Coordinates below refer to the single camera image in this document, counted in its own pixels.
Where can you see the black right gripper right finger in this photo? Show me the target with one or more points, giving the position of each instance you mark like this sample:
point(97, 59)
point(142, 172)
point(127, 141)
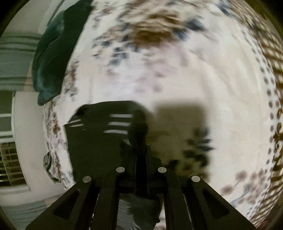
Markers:
point(190, 203)

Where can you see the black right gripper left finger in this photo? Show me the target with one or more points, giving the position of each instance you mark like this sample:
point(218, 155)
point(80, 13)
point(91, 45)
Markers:
point(92, 203)

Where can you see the black garment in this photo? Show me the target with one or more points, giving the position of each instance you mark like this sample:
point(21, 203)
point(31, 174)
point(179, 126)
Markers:
point(97, 138)

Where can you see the window with metal grille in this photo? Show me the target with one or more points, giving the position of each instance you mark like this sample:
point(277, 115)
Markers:
point(11, 170)

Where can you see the floral bed blanket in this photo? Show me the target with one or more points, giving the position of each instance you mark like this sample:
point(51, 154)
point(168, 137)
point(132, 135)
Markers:
point(208, 74)

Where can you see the dark green folded duvet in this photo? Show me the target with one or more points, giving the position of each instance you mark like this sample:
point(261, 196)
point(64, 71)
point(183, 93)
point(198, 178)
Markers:
point(55, 48)

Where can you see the grey green curtain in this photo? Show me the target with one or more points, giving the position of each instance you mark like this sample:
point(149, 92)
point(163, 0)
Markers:
point(17, 53)

